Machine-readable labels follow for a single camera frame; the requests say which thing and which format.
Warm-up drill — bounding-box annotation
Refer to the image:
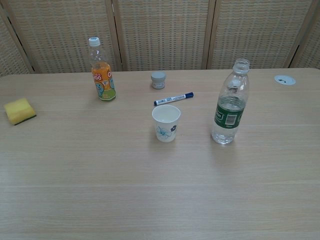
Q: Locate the transparent water bottle green label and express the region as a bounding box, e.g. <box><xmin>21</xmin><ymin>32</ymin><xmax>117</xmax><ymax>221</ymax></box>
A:
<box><xmin>211</xmin><ymin>58</ymin><xmax>251</xmax><ymax>145</ymax></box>

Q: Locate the white paper cup blue flower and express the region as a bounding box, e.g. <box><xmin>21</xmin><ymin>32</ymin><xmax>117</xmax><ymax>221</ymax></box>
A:
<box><xmin>151</xmin><ymin>104</ymin><xmax>182</xmax><ymax>143</ymax></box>

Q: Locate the orange drink bottle cartoon label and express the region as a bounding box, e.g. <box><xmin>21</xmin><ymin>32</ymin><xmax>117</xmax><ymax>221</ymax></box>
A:
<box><xmin>88</xmin><ymin>36</ymin><xmax>117</xmax><ymax>102</ymax></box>

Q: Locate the blue white whiteboard marker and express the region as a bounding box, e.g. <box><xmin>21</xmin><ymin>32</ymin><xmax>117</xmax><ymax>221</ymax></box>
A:
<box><xmin>153</xmin><ymin>91</ymin><xmax>195</xmax><ymax>106</ymax></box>

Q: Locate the small jar grey lid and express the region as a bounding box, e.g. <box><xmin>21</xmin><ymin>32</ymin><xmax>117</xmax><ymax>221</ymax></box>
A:
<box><xmin>150</xmin><ymin>71</ymin><xmax>167</xmax><ymax>90</ymax></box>

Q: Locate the woven wood-framed folding screen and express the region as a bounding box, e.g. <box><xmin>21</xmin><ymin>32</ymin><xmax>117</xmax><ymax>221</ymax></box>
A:
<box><xmin>0</xmin><ymin>0</ymin><xmax>320</xmax><ymax>78</ymax></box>

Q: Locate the yellow sponge green backing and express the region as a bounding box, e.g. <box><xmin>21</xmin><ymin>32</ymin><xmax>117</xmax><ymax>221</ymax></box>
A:
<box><xmin>3</xmin><ymin>97</ymin><xmax>37</xmax><ymax>126</ymax></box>

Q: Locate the grey round table cable grommet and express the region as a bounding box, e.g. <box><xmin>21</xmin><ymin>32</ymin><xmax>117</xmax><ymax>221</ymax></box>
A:
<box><xmin>273</xmin><ymin>74</ymin><xmax>297</xmax><ymax>86</ymax></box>

